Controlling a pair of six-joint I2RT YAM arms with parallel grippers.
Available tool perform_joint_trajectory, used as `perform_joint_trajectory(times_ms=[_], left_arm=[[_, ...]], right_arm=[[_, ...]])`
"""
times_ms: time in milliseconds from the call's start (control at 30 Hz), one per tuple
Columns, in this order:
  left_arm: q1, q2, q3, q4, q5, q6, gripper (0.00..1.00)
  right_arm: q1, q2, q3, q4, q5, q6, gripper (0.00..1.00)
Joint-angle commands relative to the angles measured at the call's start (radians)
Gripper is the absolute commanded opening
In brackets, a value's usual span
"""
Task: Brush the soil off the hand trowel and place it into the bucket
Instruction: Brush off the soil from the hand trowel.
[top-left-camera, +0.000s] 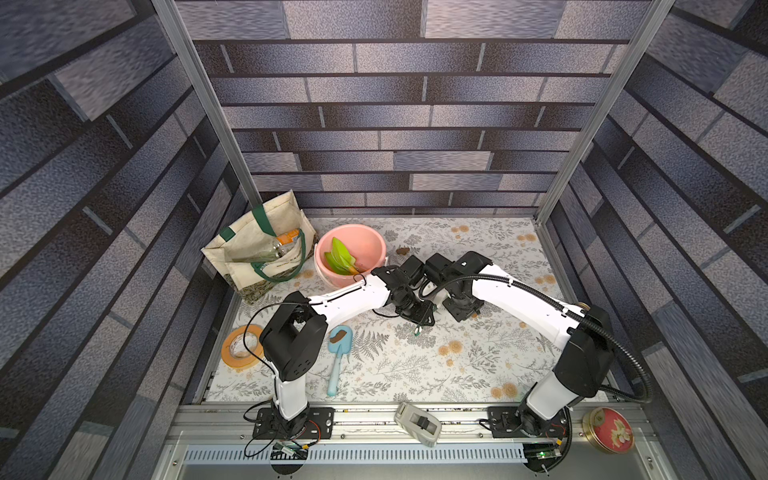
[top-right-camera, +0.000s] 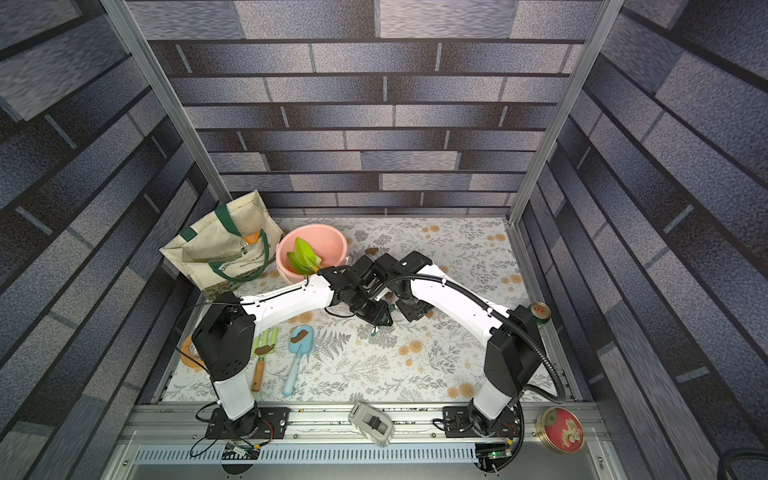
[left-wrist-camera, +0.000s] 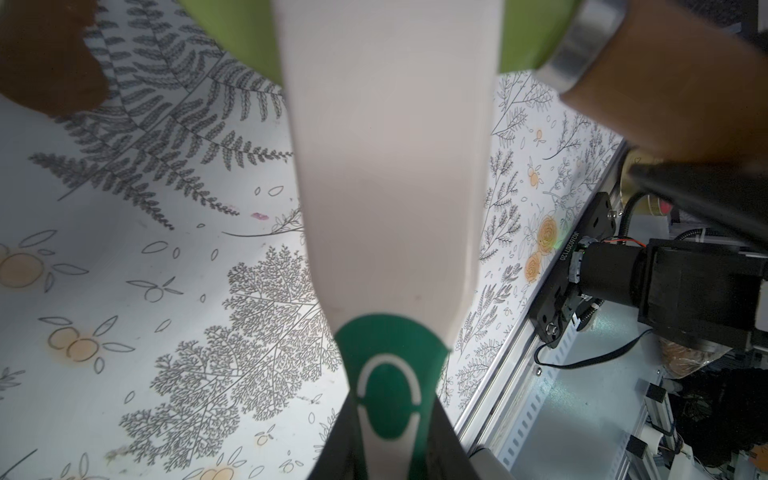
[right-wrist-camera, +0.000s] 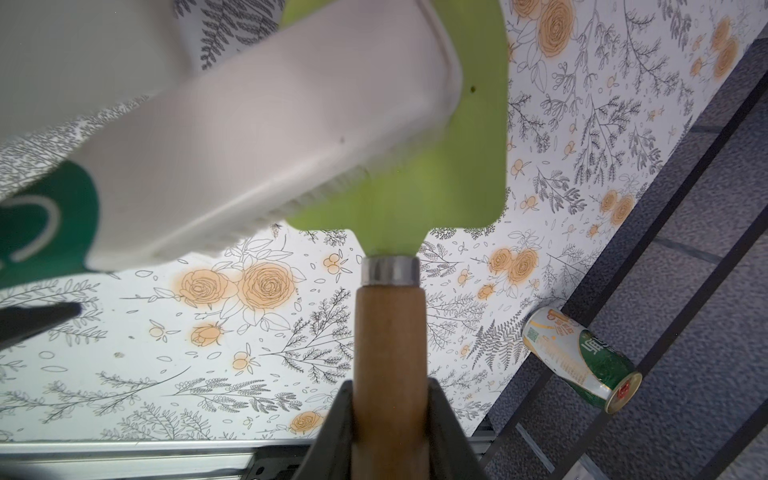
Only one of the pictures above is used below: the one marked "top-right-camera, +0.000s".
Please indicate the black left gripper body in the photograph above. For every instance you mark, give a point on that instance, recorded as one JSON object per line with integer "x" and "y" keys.
{"x": 372, "y": 309}

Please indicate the green trowel yellow blue handle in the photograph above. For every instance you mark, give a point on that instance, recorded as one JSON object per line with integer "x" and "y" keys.
{"x": 297, "y": 264}

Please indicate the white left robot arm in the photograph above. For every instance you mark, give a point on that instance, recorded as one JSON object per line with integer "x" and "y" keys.
{"x": 224, "y": 338}

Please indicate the round red gold tin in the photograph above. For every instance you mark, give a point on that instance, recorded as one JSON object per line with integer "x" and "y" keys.
{"x": 560, "y": 430}

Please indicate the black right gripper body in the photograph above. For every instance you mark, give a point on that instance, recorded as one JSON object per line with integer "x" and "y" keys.
{"x": 411, "y": 305}

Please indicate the cream canvas tote bag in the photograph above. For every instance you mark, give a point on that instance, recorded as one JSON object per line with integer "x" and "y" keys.
{"x": 232, "y": 245}

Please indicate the orange tape roll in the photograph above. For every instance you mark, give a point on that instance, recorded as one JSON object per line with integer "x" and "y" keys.
{"x": 189, "y": 355}

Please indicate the pink plastic bucket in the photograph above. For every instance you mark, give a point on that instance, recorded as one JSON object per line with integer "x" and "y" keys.
{"x": 327, "y": 242}

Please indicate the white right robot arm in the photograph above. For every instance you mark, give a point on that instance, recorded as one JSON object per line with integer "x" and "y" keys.
{"x": 515, "y": 357}

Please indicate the green shovel brown handle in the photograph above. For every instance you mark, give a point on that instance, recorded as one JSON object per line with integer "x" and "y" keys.
{"x": 303, "y": 258}

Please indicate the blue trowel with soil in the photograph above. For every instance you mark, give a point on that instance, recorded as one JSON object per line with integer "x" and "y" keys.
{"x": 300, "y": 344}

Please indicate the green hand rake wooden handle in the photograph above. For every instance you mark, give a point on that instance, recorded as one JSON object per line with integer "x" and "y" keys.
{"x": 264, "y": 344}

